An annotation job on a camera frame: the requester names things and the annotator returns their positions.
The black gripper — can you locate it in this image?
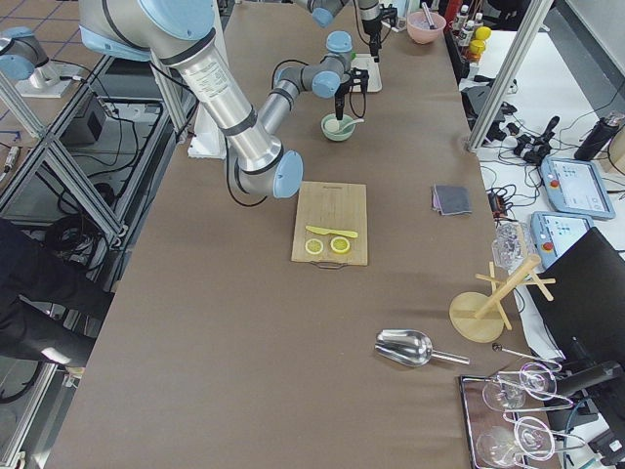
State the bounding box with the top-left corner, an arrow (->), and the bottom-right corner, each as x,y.
366,30 -> 381,49
334,81 -> 350,121

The white ceramic spoon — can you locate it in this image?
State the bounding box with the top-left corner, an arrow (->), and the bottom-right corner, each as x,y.
338,118 -> 365,133

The white steamed bun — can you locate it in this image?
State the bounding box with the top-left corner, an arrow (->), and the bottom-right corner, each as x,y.
323,118 -> 342,133

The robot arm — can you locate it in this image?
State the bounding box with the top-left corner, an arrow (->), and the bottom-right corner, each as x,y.
294,0 -> 383,57
79,1 -> 353,198

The mint green bowl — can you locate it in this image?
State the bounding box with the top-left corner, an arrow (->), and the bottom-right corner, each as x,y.
320,113 -> 355,142

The pink bowl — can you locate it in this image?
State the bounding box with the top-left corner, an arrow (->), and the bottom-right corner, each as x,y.
406,11 -> 446,44

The steel tube in bowl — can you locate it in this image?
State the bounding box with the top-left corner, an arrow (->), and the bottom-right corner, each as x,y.
421,2 -> 437,30

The cream rabbit print tray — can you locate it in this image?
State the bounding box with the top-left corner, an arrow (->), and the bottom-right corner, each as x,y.
352,54 -> 383,93

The bamboo cutting board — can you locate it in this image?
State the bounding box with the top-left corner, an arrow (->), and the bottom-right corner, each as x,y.
291,182 -> 368,266

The yellow lemon toy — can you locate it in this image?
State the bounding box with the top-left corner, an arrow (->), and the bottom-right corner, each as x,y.
473,26 -> 491,41

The yellow plastic knife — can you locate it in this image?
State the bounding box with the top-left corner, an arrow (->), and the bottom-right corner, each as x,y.
305,225 -> 358,238

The lemon slice thick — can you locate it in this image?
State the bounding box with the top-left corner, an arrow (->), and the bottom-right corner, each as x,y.
330,235 -> 351,254

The grey folded cloth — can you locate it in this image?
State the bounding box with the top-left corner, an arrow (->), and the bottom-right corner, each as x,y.
432,185 -> 472,216

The lemon slice thin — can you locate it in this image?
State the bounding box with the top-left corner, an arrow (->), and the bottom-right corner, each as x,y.
305,238 -> 324,256

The clear plastic bag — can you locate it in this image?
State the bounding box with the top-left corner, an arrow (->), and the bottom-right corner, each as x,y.
491,222 -> 537,271

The blue teach pendant lower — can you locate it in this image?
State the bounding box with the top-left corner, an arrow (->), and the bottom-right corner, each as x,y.
530,211 -> 594,268

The blue teach pendant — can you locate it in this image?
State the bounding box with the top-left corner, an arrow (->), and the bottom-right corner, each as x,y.
540,156 -> 616,220
530,211 -> 594,268

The black water bottle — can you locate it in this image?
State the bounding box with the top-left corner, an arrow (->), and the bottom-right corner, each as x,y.
573,111 -> 624,161

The blue teach pendant upper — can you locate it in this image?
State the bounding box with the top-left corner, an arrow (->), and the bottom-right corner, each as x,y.
540,156 -> 616,220

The wooden cup tree stand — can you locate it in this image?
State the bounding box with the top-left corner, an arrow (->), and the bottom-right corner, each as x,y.
449,254 -> 557,343

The steel scoop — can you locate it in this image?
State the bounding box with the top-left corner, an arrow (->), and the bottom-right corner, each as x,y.
374,329 -> 471,367

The black monitor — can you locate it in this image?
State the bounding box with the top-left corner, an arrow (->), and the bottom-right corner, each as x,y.
525,227 -> 625,362

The wine glass far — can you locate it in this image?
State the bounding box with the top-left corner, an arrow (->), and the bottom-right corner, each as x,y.
482,362 -> 557,411

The wine glass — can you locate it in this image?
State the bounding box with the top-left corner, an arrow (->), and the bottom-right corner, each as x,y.
476,416 -> 556,468
482,362 -> 557,411

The wine glass near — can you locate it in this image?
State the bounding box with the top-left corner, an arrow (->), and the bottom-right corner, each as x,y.
476,416 -> 556,468

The person in dark shirt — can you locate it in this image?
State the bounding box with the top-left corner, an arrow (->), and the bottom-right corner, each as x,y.
1,219 -> 113,374

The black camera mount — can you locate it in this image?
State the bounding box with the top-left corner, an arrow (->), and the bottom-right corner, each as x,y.
380,3 -> 405,32
349,67 -> 369,95

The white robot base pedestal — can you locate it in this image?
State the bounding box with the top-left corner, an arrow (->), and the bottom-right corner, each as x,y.
187,102 -> 227,160

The aluminium frame post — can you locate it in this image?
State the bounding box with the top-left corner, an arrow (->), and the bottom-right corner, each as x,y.
466,0 -> 553,152

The black wire glass rack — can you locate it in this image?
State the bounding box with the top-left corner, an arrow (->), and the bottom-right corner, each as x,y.
458,371 -> 573,468

